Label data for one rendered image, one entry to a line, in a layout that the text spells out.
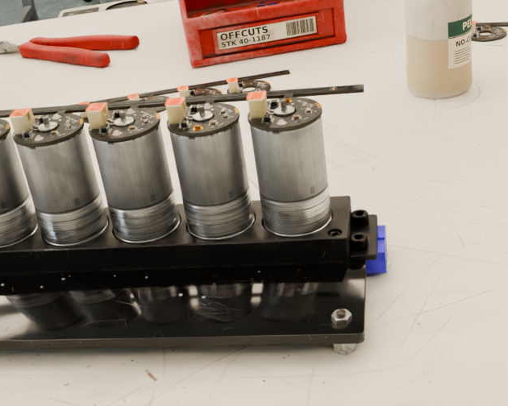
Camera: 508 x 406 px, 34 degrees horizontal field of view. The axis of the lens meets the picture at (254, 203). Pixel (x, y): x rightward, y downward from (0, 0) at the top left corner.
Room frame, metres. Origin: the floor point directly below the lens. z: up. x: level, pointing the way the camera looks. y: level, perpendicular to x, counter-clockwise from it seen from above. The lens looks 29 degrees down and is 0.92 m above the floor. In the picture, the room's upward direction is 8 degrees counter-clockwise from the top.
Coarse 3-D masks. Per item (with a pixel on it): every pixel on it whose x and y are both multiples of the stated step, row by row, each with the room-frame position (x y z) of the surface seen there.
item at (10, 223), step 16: (0, 144) 0.27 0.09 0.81; (0, 160) 0.27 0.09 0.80; (16, 160) 0.28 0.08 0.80; (0, 176) 0.27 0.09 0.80; (16, 176) 0.27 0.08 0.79; (0, 192) 0.27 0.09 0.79; (16, 192) 0.27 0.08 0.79; (0, 208) 0.27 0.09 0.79; (16, 208) 0.27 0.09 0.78; (32, 208) 0.28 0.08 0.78; (0, 224) 0.27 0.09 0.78; (16, 224) 0.27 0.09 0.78; (32, 224) 0.27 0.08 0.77; (0, 240) 0.26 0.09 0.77; (16, 240) 0.27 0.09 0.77
